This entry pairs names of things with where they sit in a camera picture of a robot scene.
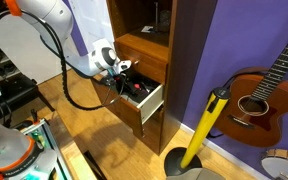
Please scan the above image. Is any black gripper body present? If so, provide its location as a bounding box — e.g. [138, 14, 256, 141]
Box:
[110, 73, 127, 96]

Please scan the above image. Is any wooden cabinet drawer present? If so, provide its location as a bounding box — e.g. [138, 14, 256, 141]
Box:
[92, 73, 165, 138]
[114, 41, 169, 84]
[142, 111, 165, 137]
[142, 129, 163, 156]

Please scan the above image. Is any brown wooden cabinet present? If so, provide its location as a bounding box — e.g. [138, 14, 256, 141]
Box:
[105, 0, 218, 156]

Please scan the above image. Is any grey PetSafe fabric bag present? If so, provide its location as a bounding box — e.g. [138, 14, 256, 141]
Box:
[121, 89, 145, 107]

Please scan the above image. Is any small white card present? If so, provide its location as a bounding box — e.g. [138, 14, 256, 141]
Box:
[140, 25, 154, 34]

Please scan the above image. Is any white door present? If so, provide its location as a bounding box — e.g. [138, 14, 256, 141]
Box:
[67, 0, 113, 44]

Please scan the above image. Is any thin metal stand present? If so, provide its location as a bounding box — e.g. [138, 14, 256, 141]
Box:
[152, 1, 162, 33]

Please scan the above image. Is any dark grey shelf object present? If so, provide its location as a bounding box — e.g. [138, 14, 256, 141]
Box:
[158, 9, 171, 33]

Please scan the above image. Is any black table leg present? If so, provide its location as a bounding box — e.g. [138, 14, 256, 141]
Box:
[83, 149, 108, 180]

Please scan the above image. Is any large white board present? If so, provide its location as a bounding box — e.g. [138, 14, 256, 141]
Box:
[0, 13, 77, 84]

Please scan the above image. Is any brown acoustic guitar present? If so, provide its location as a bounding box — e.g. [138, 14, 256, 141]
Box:
[213, 21, 288, 148]

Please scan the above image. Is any banjo with white head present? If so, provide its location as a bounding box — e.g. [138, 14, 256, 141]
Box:
[260, 148, 288, 180]

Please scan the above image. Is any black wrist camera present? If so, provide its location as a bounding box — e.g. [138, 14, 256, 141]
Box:
[99, 74, 116, 88]

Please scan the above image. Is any aluminium robot stand frame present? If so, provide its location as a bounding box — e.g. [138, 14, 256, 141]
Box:
[17, 118, 75, 180]

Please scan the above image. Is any yellow stanchion post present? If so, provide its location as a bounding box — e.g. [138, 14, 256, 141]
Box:
[179, 87, 231, 169]

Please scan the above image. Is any black round post base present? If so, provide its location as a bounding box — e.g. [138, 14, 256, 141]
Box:
[163, 146, 203, 178]

